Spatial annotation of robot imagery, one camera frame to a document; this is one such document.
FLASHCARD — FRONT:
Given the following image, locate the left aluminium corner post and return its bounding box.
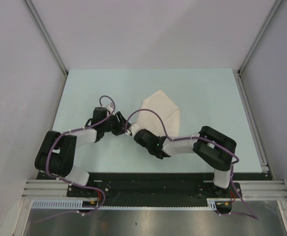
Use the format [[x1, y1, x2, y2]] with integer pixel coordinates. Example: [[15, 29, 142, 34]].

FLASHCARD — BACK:
[[22, 0, 69, 78]]

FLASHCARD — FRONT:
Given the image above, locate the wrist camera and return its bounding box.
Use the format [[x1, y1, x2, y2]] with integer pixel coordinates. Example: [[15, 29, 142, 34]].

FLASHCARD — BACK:
[[125, 123, 142, 136], [106, 102, 115, 114]]

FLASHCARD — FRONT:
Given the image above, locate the front aluminium rail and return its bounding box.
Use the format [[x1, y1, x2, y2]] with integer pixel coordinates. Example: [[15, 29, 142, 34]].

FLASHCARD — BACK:
[[22, 180, 287, 201]]

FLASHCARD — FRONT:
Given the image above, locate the white slotted cable duct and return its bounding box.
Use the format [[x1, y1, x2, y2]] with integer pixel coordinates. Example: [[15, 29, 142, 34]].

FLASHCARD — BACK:
[[31, 198, 219, 211]]

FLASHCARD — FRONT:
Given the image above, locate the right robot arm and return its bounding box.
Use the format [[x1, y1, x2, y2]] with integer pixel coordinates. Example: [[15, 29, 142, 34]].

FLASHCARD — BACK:
[[129, 124, 239, 197]]

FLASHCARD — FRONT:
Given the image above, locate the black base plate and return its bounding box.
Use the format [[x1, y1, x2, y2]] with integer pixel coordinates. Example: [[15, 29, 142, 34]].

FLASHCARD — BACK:
[[36, 173, 273, 207]]

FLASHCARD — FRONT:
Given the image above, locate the right aluminium corner post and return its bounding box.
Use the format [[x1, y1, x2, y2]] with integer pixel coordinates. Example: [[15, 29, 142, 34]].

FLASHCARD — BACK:
[[237, 0, 285, 76]]

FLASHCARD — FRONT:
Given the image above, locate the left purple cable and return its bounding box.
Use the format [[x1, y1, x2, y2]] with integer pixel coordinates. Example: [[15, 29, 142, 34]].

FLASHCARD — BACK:
[[34, 95, 117, 222]]

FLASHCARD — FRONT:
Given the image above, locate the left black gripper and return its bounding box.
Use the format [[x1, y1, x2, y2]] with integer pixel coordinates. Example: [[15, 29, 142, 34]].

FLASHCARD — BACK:
[[102, 111, 131, 136]]

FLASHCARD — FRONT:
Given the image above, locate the aluminium rail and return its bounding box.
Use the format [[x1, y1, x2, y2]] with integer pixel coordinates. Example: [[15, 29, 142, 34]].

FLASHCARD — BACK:
[[22, 180, 287, 201], [233, 71, 270, 173]]

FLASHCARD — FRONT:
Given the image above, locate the aluminium corner post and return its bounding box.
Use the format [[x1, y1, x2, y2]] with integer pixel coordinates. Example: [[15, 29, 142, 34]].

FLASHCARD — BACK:
[[237, 0, 285, 76], [22, 0, 69, 78]]

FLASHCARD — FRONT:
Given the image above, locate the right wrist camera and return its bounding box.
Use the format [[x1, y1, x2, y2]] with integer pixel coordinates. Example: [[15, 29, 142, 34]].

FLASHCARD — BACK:
[[125, 123, 142, 136]]

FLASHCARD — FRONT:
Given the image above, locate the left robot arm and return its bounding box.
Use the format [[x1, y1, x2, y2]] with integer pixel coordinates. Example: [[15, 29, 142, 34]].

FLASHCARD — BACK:
[[34, 107, 130, 197]]

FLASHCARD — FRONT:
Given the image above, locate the right side aluminium rail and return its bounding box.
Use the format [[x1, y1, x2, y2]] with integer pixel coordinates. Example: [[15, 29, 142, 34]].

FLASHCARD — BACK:
[[233, 71, 270, 173]]

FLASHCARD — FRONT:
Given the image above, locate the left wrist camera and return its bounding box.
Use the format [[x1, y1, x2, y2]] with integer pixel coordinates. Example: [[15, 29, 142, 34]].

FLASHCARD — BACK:
[[106, 102, 115, 114]]

